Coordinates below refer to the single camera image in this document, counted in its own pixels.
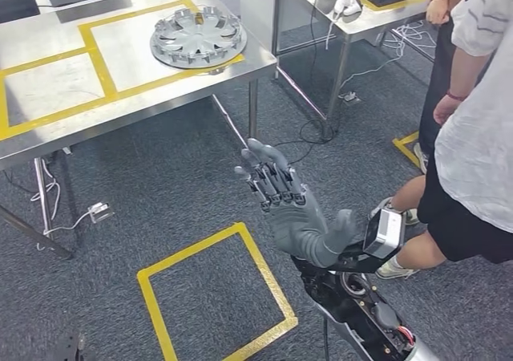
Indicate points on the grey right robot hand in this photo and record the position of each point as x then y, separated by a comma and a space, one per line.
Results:
300, 225

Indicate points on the silver hubcap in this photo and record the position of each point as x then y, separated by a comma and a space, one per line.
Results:
196, 39

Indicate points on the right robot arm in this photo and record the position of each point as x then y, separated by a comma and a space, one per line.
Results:
360, 316

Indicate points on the stainless steel workbench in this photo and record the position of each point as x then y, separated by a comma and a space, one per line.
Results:
47, 87

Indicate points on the white power strip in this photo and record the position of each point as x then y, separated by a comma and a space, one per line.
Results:
351, 97

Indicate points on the yellow floor tape outline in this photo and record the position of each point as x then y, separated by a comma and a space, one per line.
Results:
154, 316
404, 148

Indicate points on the white hand controller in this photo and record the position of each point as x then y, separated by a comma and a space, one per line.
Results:
351, 7

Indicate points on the person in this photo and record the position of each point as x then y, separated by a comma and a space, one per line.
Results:
477, 151
437, 82

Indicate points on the yellow tape double rectangle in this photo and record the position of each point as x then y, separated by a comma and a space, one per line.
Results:
98, 66

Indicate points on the black zip case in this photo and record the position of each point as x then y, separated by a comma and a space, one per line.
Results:
18, 0

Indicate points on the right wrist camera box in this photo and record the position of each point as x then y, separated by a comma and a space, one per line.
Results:
385, 233

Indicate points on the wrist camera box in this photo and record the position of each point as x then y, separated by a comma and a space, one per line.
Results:
74, 348
385, 233

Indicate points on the steel frame table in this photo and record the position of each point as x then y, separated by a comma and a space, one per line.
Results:
312, 8

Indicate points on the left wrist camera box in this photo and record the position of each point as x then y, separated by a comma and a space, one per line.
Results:
74, 348

